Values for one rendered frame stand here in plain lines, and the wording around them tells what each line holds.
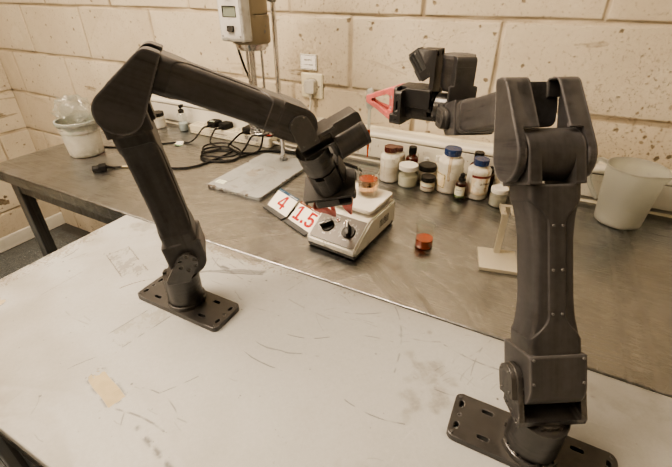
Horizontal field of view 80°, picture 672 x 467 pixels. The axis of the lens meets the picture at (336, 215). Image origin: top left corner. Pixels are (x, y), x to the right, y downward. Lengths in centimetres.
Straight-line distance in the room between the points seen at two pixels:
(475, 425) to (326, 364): 23
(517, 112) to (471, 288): 44
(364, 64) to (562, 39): 55
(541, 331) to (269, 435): 37
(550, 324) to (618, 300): 44
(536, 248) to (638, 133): 84
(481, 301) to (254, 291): 44
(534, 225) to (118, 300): 73
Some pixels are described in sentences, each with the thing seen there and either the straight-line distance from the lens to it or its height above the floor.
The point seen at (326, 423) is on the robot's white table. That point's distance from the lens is 62.
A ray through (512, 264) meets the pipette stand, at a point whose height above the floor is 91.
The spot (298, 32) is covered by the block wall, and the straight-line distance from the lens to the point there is 147.
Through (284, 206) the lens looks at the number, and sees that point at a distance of 106.
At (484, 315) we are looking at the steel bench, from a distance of 80.
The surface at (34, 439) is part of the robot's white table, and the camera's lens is 73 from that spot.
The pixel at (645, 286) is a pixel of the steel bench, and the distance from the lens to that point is 103.
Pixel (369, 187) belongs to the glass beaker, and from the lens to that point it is 93.
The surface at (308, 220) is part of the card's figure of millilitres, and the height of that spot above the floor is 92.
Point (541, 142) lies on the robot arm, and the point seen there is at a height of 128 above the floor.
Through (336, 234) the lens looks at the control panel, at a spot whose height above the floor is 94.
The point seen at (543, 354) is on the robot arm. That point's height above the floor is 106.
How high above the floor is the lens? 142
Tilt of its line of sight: 30 degrees down
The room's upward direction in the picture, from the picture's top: straight up
